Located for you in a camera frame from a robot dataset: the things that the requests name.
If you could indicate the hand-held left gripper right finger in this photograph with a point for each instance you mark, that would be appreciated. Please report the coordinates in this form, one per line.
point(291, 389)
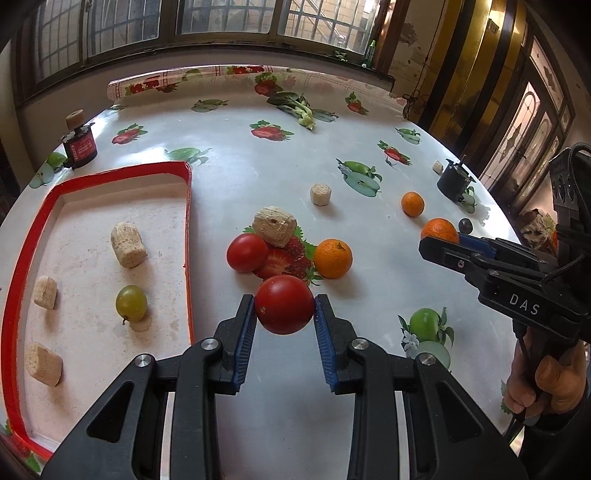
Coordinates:
point(325, 341)

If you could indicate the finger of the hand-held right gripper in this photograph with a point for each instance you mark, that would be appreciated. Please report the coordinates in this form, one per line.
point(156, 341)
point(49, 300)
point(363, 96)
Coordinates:
point(475, 242)
point(443, 254)

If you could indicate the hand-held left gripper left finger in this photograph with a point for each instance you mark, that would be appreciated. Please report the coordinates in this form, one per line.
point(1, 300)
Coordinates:
point(247, 341)

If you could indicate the dark purple plum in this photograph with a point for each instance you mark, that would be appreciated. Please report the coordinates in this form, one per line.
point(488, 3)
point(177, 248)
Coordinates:
point(465, 225)

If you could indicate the orange mandarin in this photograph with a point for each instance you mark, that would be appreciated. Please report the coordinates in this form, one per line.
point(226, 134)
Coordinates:
point(412, 204)
point(441, 228)
point(333, 258)

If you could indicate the red tomato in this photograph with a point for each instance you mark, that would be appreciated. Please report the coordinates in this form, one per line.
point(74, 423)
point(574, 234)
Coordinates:
point(284, 304)
point(244, 251)

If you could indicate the large beige cork block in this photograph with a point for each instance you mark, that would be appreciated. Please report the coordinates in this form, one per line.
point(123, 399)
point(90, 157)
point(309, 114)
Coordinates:
point(275, 226)

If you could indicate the red rimmed tray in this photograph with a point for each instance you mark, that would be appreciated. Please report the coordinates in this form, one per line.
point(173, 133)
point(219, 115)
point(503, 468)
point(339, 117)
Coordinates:
point(189, 230)

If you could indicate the small beige cork block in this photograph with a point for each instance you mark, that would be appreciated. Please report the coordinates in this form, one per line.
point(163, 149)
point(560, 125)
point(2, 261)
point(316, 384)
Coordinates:
point(321, 194)

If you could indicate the person's right hand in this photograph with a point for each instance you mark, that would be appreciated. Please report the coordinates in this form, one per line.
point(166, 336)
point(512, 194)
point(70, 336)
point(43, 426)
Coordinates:
point(554, 383)

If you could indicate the tiny beige cork block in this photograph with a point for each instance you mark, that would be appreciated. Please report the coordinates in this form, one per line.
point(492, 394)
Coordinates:
point(437, 166)

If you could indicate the green grape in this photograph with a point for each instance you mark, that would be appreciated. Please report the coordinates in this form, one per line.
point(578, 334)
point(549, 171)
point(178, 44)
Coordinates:
point(131, 302)

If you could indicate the glass panelled door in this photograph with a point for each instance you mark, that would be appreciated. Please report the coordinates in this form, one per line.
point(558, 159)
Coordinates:
point(531, 115)

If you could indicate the fruit print tablecloth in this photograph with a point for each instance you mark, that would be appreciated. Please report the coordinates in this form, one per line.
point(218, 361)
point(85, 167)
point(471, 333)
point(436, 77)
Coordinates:
point(277, 157)

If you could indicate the green bok choy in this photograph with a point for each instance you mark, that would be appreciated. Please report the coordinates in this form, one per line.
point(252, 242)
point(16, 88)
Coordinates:
point(295, 108)

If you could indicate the green bottle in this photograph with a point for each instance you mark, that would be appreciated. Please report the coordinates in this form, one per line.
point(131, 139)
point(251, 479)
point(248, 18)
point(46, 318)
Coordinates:
point(372, 53)

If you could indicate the dark red jar with cork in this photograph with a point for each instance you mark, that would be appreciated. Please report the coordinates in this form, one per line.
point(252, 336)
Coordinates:
point(81, 147)

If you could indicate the barred window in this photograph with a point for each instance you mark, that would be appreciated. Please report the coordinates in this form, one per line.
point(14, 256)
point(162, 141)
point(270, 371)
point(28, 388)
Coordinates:
point(184, 18)

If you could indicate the gold metal door frame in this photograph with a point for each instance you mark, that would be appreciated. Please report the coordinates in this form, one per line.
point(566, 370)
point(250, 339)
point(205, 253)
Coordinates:
point(466, 64)

